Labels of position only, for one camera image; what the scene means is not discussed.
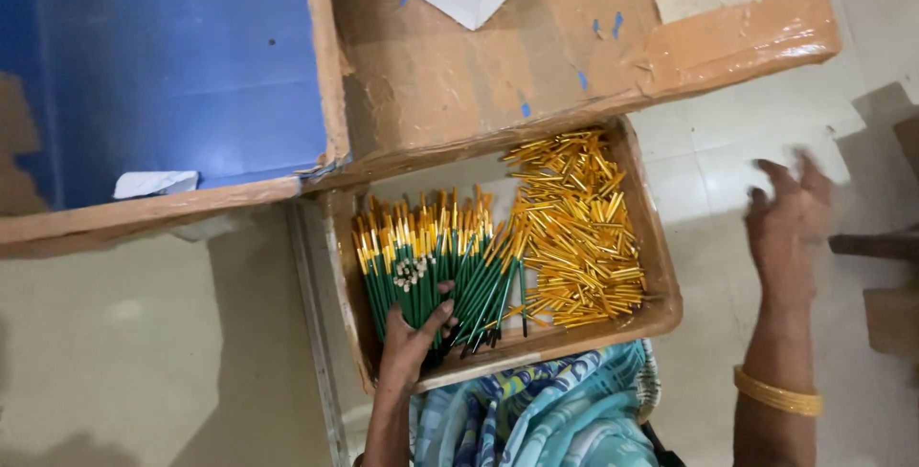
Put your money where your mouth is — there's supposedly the person's left hand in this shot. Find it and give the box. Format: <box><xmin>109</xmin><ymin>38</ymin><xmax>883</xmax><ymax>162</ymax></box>
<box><xmin>378</xmin><ymin>280</ymin><xmax>460</xmax><ymax>398</ymax></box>

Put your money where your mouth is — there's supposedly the grey metal strip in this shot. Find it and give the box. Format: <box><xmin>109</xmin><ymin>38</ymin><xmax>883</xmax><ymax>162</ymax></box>
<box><xmin>286</xmin><ymin>200</ymin><xmax>353</xmax><ymax>467</ymax></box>

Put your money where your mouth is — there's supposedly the black strap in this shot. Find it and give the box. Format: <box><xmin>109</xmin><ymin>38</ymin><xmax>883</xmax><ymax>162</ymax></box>
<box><xmin>640</xmin><ymin>420</ymin><xmax>687</xmax><ymax>467</ymax></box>

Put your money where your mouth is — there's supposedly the person's right hand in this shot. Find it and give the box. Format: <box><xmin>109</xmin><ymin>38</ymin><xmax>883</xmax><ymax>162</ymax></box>
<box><xmin>743</xmin><ymin>151</ymin><xmax>838</xmax><ymax>310</ymax></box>

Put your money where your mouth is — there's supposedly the dark wooden furniture piece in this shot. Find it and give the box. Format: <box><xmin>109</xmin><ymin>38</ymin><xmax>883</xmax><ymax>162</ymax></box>
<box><xmin>829</xmin><ymin>232</ymin><xmax>919</xmax><ymax>262</ymax></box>

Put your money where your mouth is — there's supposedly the loose row of green ballpoints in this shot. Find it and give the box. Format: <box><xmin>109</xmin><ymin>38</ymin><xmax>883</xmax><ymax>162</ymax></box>
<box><xmin>439</xmin><ymin>186</ymin><xmax>534</xmax><ymax>360</ymax></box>

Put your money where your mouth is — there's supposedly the brown taped cardboard sheet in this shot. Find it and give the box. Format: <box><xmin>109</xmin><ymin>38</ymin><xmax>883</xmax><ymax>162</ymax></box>
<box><xmin>325</xmin><ymin>0</ymin><xmax>843</xmax><ymax>189</ymax></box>

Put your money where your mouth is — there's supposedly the gold bangle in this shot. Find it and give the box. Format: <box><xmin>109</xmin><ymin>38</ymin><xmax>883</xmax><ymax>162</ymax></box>
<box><xmin>733</xmin><ymin>364</ymin><xmax>824</xmax><ymax>418</ymax></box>

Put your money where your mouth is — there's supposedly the shallow brown cardboard tray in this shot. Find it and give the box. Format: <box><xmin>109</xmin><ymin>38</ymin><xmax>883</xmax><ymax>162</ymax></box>
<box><xmin>316</xmin><ymin>117</ymin><xmax>684</xmax><ymax>395</ymax></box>

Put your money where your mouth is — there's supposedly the white paper scrap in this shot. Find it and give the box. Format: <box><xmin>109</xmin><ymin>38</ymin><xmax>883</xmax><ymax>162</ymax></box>
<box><xmin>112</xmin><ymin>170</ymin><xmax>201</xmax><ymax>201</ymax></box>

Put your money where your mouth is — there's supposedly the teal patterned garment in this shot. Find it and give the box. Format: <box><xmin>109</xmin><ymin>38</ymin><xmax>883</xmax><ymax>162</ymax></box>
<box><xmin>408</xmin><ymin>338</ymin><xmax>663</xmax><ymax>467</ymax></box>

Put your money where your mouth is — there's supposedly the pile of gold pen caps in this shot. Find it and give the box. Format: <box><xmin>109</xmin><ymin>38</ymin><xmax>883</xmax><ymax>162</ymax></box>
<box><xmin>502</xmin><ymin>129</ymin><xmax>648</xmax><ymax>330</ymax></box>

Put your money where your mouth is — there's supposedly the bundle of green pens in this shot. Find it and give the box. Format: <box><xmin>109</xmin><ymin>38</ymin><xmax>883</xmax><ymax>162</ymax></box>
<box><xmin>351</xmin><ymin>190</ymin><xmax>460</xmax><ymax>369</ymax></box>

